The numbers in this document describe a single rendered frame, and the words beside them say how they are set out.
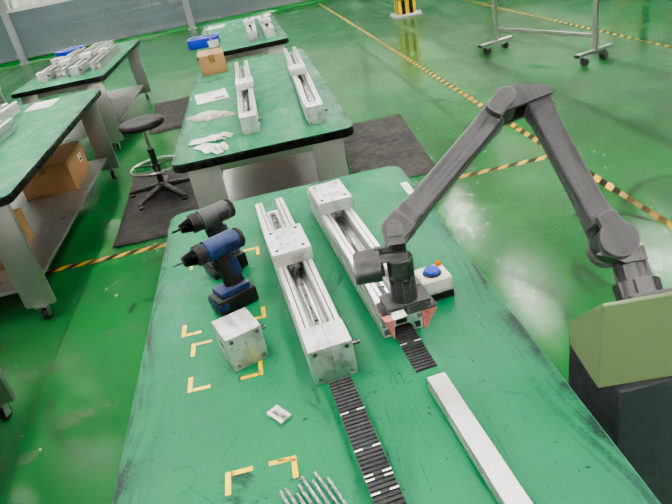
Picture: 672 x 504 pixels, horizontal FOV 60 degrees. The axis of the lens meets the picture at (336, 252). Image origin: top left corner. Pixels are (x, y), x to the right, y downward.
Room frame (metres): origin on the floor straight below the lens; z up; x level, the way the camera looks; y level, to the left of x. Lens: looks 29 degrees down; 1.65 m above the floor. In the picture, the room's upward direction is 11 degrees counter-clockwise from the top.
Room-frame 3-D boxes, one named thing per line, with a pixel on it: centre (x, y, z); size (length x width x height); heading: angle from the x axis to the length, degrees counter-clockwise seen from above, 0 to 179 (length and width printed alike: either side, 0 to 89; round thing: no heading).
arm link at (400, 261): (1.07, -0.12, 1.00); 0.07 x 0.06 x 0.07; 84
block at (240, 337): (1.16, 0.26, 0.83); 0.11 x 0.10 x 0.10; 114
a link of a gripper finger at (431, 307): (1.07, -0.15, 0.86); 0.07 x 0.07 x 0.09; 9
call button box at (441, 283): (1.25, -0.22, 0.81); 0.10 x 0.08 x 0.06; 99
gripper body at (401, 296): (1.07, -0.13, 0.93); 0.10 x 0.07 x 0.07; 99
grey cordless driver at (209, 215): (1.59, 0.37, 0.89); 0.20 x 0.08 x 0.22; 122
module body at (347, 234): (1.51, -0.06, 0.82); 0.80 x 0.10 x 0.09; 9
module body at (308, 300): (1.48, 0.13, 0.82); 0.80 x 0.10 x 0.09; 9
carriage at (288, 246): (1.48, 0.13, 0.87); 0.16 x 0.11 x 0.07; 9
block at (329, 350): (1.04, 0.05, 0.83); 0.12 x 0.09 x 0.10; 99
